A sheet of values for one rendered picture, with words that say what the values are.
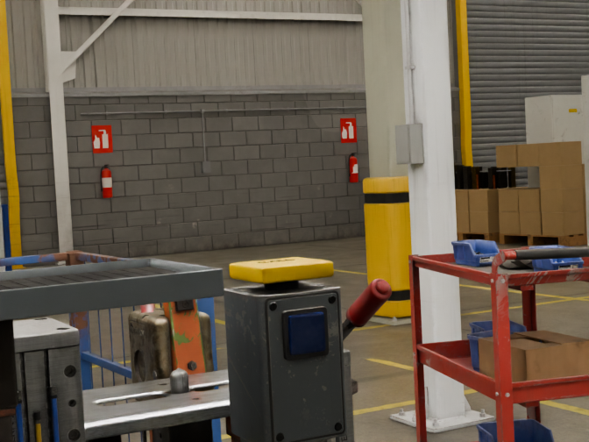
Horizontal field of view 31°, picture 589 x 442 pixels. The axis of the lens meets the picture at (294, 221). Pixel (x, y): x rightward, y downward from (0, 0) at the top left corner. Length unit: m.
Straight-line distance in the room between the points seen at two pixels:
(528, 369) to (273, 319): 2.37
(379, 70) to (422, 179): 3.30
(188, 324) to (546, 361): 1.98
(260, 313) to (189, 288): 0.08
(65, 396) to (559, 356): 2.40
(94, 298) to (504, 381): 2.42
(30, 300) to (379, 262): 7.54
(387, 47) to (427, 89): 3.23
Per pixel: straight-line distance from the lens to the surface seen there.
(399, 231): 8.05
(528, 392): 3.09
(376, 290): 0.87
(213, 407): 1.06
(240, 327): 0.80
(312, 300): 0.78
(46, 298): 0.67
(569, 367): 3.19
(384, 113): 8.11
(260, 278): 0.77
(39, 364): 0.88
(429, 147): 4.90
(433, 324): 4.96
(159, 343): 1.28
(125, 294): 0.69
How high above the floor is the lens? 1.23
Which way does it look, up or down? 3 degrees down
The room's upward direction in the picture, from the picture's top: 3 degrees counter-clockwise
